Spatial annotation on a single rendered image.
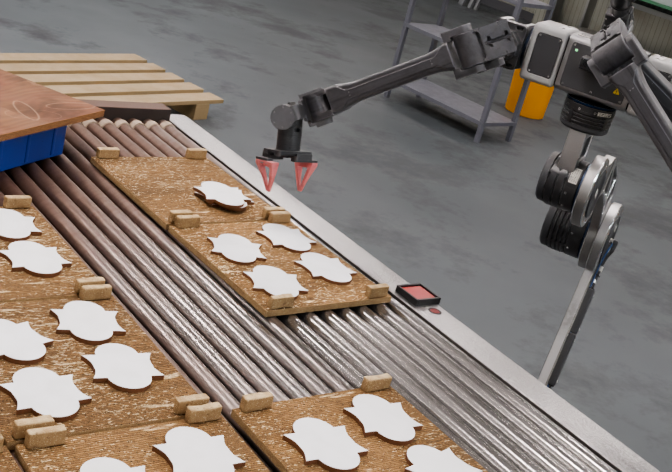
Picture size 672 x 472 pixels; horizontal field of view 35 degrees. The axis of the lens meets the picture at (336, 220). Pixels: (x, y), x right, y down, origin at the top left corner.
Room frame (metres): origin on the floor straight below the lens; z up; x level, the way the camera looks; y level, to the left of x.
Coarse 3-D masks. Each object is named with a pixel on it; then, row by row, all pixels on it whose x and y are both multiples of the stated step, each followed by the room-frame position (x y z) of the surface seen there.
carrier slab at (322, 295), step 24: (192, 240) 2.19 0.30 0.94; (264, 240) 2.30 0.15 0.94; (216, 264) 2.10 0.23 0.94; (264, 264) 2.17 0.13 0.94; (288, 264) 2.20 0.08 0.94; (240, 288) 2.01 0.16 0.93; (312, 288) 2.11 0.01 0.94; (336, 288) 2.14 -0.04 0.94; (360, 288) 2.18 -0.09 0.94; (264, 312) 1.95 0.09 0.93; (288, 312) 1.98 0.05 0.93
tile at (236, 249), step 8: (208, 240) 2.21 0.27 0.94; (216, 240) 2.21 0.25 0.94; (224, 240) 2.22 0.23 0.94; (232, 240) 2.23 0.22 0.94; (240, 240) 2.24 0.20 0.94; (248, 240) 2.26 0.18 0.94; (216, 248) 2.16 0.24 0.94; (224, 248) 2.18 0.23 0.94; (232, 248) 2.19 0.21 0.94; (240, 248) 2.20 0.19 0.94; (248, 248) 2.21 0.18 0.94; (256, 248) 2.22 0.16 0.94; (224, 256) 2.14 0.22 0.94; (232, 256) 2.14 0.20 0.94; (240, 256) 2.16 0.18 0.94; (248, 256) 2.17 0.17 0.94; (256, 256) 2.18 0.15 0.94; (240, 264) 2.13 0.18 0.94; (248, 264) 2.14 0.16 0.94
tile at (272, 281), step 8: (248, 272) 2.08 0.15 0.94; (256, 272) 2.09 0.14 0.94; (264, 272) 2.11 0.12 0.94; (272, 272) 2.12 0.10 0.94; (280, 272) 2.13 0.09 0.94; (256, 280) 2.05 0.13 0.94; (264, 280) 2.06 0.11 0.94; (272, 280) 2.08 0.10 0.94; (280, 280) 2.09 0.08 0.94; (288, 280) 2.10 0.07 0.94; (296, 280) 2.11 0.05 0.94; (256, 288) 2.02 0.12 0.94; (264, 288) 2.03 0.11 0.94; (272, 288) 2.04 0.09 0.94; (280, 288) 2.05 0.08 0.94; (288, 288) 2.06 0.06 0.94; (296, 288) 2.07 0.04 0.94; (304, 288) 2.08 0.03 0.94; (296, 296) 2.03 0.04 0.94
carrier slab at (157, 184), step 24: (120, 168) 2.52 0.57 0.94; (144, 168) 2.56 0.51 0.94; (168, 168) 2.61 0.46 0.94; (192, 168) 2.66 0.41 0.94; (216, 168) 2.71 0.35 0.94; (144, 192) 2.40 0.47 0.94; (168, 192) 2.44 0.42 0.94; (192, 192) 2.49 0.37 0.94; (168, 216) 2.29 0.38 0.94; (216, 216) 2.37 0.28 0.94; (240, 216) 2.41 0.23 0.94
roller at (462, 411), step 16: (128, 128) 2.90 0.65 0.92; (144, 144) 2.81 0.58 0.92; (352, 320) 2.05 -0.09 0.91; (368, 336) 2.00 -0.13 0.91; (384, 352) 1.96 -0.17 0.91; (400, 352) 1.95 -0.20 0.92; (416, 368) 1.90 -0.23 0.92; (432, 384) 1.86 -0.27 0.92; (448, 400) 1.81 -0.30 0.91; (464, 416) 1.77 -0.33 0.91; (480, 432) 1.74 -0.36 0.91; (496, 432) 1.73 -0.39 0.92; (496, 448) 1.70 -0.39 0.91; (512, 448) 1.69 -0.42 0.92; (528, 464) 1.65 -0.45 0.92
